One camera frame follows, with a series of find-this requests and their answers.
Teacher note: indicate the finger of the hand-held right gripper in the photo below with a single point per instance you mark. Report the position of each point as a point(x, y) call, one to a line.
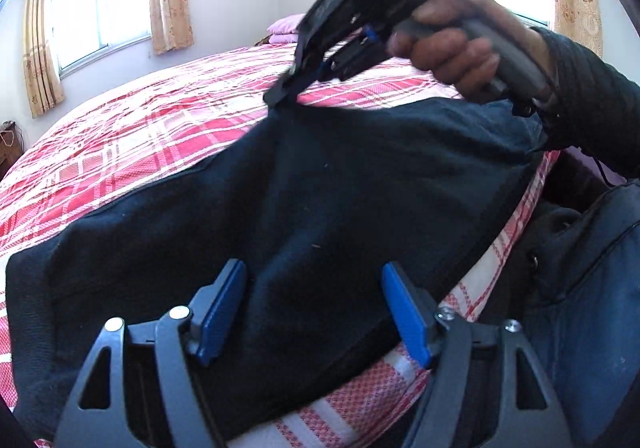
point(287, 83)
point(350, 55)

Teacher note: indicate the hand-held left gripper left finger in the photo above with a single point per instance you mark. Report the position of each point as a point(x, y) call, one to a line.
point(222, 313)

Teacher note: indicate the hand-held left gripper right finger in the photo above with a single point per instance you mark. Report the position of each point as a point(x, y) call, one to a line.
point(407, 318)

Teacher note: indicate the black pants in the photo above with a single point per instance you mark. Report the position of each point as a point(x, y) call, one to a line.
point(300, 203)

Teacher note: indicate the person's right forearm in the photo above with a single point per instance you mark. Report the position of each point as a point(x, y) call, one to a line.
point(590, 88)

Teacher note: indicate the person's right hand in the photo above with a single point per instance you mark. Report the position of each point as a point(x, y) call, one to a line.
point(465, 3)

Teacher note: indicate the pink folded blanket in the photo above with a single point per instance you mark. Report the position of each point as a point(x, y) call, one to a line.
point(285, 28)

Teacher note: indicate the bed with red plaid sheet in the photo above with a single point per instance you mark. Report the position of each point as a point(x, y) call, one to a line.
point(125, 138)

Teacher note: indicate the person's dark blue jacket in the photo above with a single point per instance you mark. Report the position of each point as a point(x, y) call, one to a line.
point(585, 308)

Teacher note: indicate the wooden dresser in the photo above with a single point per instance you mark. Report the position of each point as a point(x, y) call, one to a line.
point(10, 153)

